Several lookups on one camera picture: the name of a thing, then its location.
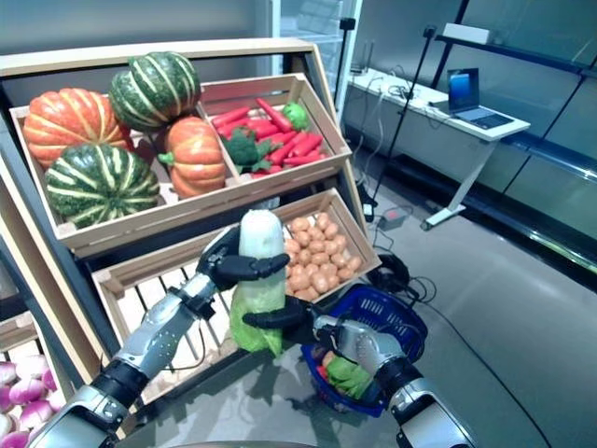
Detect upright black tripod stand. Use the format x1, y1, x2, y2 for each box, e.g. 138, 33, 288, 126
333, 17, 358, 139

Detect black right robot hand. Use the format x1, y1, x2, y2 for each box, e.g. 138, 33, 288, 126
242, 294, 327, 349

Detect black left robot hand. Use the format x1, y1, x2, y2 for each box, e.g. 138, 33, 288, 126
195, 226, 291, 291

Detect white flat box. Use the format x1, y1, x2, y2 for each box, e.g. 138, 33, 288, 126
441, 22, 494, 45

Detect slanted black tripod stand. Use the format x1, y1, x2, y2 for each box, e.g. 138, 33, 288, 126
366, 25, 438, 223

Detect blue plastic shopping basket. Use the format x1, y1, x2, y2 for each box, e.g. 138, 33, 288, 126
300, 283, 429, 419

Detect white desk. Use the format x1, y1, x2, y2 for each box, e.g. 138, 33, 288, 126
347, 67, 533, 231

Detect light green bell pepper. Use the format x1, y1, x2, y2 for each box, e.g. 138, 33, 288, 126
282, 101, 311, 133

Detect green striped pumpkin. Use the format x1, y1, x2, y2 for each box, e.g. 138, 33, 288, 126
108, 50, 202, 133
45, 143, 161, 230

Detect grey power strip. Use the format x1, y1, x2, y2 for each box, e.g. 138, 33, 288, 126
376, 209, 412, 231

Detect large orange pumpkin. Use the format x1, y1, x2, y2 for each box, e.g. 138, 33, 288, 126
22, 88, 134, 169

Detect router with antennas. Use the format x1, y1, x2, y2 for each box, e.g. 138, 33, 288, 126
351, 40, 377, 77

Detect open silver laptop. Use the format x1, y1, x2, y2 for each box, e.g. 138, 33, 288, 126
428, 67, 516, 132

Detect wooden crate with divider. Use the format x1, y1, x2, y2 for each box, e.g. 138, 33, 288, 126
8, 73, 354, 249

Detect black coiled floor cables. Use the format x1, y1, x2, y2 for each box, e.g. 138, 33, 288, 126
371, 254, 431, 305

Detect green leafy cabbage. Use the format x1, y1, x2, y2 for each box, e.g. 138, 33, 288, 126
326, 357, 375, 400

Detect wooden crate with turnips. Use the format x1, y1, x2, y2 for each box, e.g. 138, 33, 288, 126
0, 311, 79, 448

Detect dark green broccoli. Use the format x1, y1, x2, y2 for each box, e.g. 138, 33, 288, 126
219, 128, 277, 175

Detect dark wall shelf rail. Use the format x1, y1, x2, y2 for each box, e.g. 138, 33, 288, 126
436, 35, 597, 78

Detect wooden display shelf stand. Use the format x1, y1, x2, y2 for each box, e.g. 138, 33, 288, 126
0, 39, 375, 424

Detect red-orange carrot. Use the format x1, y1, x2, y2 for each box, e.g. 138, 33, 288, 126
269, 132, 309, 165
210, 105, 253, 129
216, 119, 251, 139
293, 133, 325, 158
283, 153, 328, 167
255, 96, 293, 133

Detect small orange pumpkin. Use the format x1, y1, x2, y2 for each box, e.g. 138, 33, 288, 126
157, 116, 229, 200

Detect long napa cabbage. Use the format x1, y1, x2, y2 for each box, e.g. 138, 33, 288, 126
229, 209, 288, 357

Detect wooden slat crate with potatoes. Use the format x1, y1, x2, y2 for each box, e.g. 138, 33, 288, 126
91, 187, 383, 405

